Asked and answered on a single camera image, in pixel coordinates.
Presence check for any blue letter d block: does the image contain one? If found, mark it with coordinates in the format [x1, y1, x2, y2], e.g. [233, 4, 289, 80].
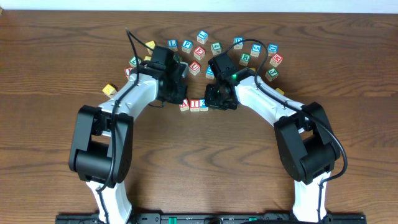
[267, 44, 279, 57]
[233, 37, 244, 50]

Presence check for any red letter i block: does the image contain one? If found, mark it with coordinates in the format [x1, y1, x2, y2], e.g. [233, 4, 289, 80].
[124, 67, 132, 79]
[190, 100, 200, 112]

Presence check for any red letter U block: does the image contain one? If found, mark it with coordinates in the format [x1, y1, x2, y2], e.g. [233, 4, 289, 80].
[188, 61, 201, 76]

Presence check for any blue letter H block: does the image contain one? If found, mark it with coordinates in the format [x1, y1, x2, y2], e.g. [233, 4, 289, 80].
[206, 66, 215, 80]

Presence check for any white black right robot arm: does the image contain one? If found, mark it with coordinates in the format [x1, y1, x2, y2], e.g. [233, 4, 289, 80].
[205, 53, 346, 223]

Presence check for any green letter B block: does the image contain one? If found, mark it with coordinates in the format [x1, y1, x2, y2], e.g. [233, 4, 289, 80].
[239, 53, 251, 67]

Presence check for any blue letter P block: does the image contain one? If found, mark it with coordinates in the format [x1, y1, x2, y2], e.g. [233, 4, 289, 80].
[182, 40, 193, 54]

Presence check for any red letter A block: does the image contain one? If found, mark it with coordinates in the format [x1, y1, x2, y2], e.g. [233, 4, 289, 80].
[179, 98, 190, 111]

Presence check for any blue number 2 block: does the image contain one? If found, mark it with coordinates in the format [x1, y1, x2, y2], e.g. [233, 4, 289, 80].
[200, 98, 209, 111]

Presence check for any green letter L block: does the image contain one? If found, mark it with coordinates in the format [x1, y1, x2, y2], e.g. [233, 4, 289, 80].
[129, 57, 142, 68]

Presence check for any yellow block far right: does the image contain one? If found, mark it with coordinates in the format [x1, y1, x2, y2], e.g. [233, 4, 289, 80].
[275, 88, 285, 95]

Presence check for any blue block top centre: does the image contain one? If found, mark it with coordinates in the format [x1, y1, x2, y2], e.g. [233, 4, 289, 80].
[197, 30, 209, 45]

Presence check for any green letter J block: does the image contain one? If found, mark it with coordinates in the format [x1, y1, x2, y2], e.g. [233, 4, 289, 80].
[265, 68, 279, 82]

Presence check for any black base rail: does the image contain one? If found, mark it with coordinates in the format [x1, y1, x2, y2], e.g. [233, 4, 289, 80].
[55, 213, 367, 224]

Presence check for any red letter M block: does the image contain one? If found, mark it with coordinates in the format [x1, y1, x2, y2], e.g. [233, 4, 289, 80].
[269, 54, 284, 67]

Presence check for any yellow block top left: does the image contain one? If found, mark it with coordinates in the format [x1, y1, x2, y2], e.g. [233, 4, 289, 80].
[145, 40, 156, 55]

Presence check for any green number 4 block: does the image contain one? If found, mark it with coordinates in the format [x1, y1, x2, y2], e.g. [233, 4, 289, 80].
[211, 42, 223, 55]

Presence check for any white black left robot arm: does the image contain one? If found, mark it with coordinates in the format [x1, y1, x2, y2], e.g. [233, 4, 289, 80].
[55, 46, 188, 223]

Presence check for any yellow block far left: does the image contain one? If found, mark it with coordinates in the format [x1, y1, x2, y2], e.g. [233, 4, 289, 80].
[102, 83, 118, 98]

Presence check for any red letter E block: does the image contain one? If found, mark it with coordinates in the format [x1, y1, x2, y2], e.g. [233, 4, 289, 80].
[193, 46, 206, 60]

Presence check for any blue letter S block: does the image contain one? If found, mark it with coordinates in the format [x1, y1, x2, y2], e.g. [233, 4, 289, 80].
[250, 44, 262, 57]

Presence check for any green letter R block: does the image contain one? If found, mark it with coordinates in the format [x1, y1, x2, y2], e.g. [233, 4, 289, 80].
[174, 54, 182, 62]

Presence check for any blue letter D block right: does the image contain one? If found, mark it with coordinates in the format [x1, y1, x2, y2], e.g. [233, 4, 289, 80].
[267, 44, 279, 57]

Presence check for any blue letter L block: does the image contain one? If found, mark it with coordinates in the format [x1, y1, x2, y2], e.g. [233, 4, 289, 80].
[167, 39, 178, 52]

